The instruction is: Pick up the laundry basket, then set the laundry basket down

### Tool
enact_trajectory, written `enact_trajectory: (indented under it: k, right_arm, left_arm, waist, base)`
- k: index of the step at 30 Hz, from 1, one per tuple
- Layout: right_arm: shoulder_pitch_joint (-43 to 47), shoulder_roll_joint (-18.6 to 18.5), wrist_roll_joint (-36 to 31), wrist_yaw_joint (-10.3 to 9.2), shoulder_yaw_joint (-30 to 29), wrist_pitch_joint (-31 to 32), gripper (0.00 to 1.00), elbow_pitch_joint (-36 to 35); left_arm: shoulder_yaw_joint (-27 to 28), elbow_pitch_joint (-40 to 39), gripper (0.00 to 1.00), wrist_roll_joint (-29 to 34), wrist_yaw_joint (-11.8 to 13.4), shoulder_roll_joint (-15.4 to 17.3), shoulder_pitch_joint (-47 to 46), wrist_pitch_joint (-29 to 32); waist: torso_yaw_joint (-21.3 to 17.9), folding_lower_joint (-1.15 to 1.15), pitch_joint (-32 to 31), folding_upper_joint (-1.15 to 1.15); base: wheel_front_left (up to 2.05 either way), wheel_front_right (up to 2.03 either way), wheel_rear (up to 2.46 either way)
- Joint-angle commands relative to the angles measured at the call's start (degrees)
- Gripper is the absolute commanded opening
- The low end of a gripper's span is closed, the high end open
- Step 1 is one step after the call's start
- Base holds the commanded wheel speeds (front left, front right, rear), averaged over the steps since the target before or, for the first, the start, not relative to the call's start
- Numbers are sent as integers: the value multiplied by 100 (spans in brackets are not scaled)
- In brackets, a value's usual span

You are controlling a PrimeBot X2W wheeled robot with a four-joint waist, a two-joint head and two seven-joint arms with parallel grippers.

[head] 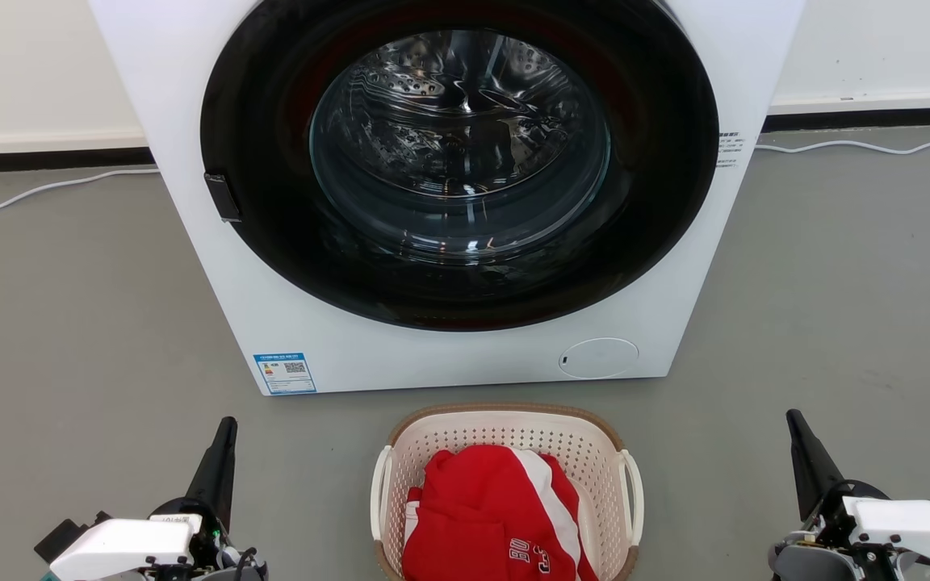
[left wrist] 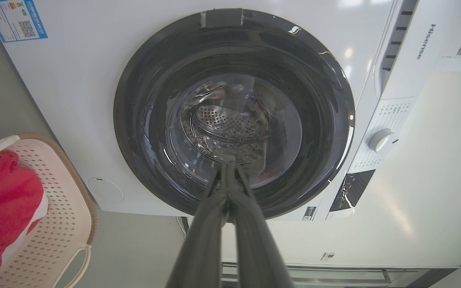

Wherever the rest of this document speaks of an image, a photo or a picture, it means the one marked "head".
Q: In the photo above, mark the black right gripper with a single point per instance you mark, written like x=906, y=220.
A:
x=830, y=520

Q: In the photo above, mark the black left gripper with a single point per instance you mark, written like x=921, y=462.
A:
x=208, y=539

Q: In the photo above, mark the cream perforated laundry basket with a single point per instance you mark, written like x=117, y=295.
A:
x=497, y=428

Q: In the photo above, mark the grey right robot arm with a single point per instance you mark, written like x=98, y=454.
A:
x=804, y=565

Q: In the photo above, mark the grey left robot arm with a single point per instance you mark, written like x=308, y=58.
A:
x=243, y=569

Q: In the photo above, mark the blue energy label sticker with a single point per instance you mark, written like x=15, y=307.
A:
x=285, y=374

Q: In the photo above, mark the white front-load washing machine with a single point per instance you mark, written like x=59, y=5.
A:
x=231, y=323

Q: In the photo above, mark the round white filter cover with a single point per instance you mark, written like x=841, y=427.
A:
x=598, y=358

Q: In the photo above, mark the red and white garment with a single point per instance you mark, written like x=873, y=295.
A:
x=473, y=516

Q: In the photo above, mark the round black washer door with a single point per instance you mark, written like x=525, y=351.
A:
x=659, y=202

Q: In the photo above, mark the printed warning text sticker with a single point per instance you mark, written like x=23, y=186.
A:
x=729, y=149

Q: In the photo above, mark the black baseboard strip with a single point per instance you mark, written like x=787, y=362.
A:
x=29, y=160

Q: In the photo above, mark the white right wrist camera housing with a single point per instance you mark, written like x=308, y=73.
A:
x=909, y=520

